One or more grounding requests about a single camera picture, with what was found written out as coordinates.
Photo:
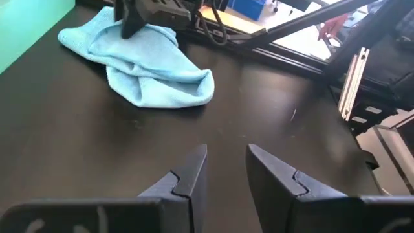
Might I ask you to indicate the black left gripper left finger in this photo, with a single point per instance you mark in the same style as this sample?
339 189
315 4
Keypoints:
181 200

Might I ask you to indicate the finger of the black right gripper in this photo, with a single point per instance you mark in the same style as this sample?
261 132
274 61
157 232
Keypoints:
131 22
118 9

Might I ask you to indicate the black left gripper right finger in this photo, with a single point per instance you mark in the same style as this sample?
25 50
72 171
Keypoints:
278 200

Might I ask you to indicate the bright blue microfiber towel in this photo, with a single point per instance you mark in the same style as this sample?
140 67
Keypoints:
152 68

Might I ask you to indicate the right wooden table board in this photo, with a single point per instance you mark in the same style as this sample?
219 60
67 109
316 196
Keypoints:
226 19

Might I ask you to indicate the blue box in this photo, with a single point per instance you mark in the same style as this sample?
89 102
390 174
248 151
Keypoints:
247 8

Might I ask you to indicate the teal plastic bin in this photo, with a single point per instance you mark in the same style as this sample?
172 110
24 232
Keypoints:
29 29

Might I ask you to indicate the silver aluminium extrusion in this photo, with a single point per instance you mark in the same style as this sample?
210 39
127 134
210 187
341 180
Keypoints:
352 84

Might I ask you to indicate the black beam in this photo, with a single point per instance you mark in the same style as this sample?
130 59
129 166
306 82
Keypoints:
307 22

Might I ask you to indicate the red object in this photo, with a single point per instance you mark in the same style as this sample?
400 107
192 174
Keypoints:
333 26

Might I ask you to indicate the right black frame strut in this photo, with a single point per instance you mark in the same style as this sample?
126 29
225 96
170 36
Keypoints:
365 35

